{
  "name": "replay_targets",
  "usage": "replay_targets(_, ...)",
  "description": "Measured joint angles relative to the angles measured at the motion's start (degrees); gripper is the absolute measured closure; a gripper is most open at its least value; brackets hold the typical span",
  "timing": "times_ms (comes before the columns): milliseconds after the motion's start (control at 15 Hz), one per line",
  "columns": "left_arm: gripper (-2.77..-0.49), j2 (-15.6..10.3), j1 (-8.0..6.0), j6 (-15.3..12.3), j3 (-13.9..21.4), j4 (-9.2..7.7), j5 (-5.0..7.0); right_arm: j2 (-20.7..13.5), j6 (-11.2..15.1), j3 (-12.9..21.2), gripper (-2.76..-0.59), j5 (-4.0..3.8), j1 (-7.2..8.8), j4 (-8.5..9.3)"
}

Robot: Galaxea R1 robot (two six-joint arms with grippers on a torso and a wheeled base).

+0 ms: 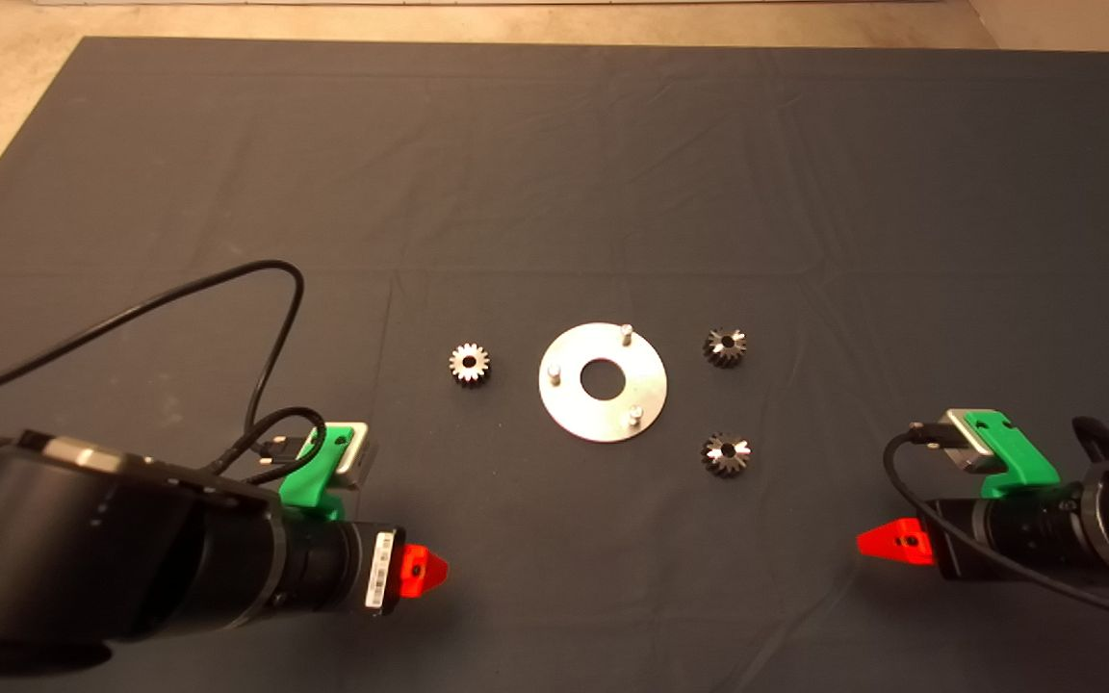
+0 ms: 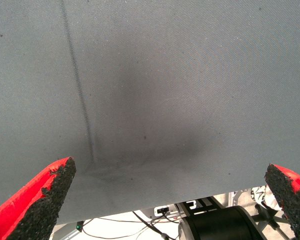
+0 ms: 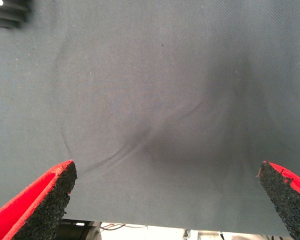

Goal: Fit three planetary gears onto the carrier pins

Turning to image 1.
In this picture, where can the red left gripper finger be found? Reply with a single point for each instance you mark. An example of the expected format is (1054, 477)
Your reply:
(422, 570)

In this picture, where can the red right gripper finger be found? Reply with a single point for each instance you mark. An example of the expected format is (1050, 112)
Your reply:
(901, 544)

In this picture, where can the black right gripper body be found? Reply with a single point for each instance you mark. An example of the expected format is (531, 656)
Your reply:
(1007, 534)

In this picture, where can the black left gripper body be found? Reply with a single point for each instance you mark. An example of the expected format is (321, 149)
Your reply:
(333, 568)

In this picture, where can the small steel planetary gear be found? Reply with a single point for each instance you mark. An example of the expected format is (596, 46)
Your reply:
(725, 346)
(726, 453)
(469, 365)

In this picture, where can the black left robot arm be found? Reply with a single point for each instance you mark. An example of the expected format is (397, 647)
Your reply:
(83, 549)

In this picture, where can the round metal carrier plate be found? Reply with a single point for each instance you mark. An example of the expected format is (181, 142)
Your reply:
(574, 404)

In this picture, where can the dark grey table cloth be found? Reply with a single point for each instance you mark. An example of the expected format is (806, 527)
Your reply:
(554, 192)

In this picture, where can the green right camera mount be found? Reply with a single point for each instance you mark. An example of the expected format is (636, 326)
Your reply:
(1017, 452)

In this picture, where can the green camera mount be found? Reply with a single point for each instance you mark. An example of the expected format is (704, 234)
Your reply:
(1017, 452)
(309, 481)

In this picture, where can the green left camera mount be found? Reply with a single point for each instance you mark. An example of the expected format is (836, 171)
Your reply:
(309, 481)

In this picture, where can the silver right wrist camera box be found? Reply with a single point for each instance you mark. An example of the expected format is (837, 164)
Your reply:
(964, 438)

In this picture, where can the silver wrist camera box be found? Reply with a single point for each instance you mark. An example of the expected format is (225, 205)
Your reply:
(964, 438)
(359, 457)

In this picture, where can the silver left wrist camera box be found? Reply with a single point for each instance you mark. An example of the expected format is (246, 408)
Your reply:
(359, 457)

